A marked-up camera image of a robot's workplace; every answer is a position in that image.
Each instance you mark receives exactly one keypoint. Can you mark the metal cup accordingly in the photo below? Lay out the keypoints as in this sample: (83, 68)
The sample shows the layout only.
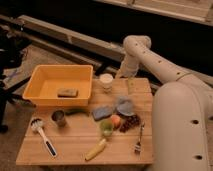
(59, 118)

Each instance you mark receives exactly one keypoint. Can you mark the black tripod stand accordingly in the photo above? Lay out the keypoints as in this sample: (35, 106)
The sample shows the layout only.
(11, 56)

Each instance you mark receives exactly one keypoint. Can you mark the white plastic cup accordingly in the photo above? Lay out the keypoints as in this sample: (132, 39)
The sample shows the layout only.
(106, 81)

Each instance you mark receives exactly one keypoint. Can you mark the dark red grapes toy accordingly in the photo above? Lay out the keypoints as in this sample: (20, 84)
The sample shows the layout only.
(130, 122)

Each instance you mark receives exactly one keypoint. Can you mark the orange peach toy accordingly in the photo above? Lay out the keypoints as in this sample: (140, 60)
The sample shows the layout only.
(116, 120)

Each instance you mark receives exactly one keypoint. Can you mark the brown sponge in bin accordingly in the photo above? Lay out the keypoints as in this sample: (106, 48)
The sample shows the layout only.
(64, 92)

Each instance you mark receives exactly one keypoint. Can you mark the yellow corn toy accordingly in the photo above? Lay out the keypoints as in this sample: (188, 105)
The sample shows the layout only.
(98, 148)

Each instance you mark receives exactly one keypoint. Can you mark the green pear toy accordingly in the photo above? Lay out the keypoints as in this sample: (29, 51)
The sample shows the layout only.
(106, 127)

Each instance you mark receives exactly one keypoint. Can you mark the yellow plastic bin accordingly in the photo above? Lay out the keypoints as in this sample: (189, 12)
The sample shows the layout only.
(46, 80)

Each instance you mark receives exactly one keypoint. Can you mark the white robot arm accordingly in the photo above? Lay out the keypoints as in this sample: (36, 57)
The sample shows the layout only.
(180, 109)

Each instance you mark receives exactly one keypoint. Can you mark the metal fork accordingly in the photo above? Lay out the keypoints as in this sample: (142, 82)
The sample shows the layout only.
(137, 149)

